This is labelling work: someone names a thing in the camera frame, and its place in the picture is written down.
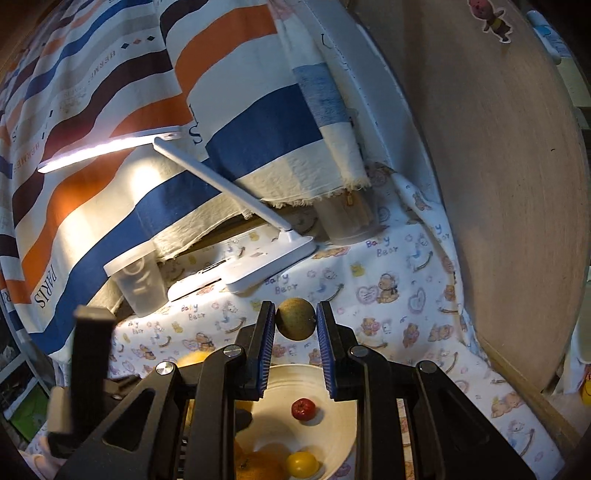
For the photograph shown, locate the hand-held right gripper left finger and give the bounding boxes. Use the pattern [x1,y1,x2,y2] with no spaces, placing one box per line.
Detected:
[55,301,276,480]

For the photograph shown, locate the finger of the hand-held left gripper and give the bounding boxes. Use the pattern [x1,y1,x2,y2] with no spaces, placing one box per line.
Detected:
[48,305,116,460]

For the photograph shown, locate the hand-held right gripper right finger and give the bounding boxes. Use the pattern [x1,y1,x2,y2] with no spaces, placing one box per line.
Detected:
[316,301,539,480]

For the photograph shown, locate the yellow apple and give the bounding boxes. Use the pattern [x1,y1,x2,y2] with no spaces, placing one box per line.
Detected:
[177,352,218,368]

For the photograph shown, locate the cream round plate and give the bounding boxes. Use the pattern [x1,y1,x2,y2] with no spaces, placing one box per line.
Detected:
[233,364,360,480]

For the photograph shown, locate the orange tangerine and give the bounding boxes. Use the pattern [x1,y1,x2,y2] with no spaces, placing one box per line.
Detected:
[235,443,287,480]

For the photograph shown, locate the white desk lamp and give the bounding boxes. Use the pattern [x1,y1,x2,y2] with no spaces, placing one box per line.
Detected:
[37,126,319,294]

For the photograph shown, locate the clear plastic container with lid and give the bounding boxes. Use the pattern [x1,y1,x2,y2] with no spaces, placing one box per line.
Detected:
[103,240,168,317]

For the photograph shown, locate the printed tablecloth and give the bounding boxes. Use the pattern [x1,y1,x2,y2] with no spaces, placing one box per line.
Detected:
[18,171,568,480]

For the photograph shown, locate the round wooden board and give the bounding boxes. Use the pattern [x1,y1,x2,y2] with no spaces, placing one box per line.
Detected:
[342,0,591,407]

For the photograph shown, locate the striped cloth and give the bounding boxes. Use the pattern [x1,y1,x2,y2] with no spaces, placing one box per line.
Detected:
[0,0,372,358]

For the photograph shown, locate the cartoon sticker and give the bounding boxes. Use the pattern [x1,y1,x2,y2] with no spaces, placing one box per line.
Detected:
[468,0,513,43]

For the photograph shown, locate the white blue plastic object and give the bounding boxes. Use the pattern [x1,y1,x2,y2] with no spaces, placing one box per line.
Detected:
[526,11,573,65]

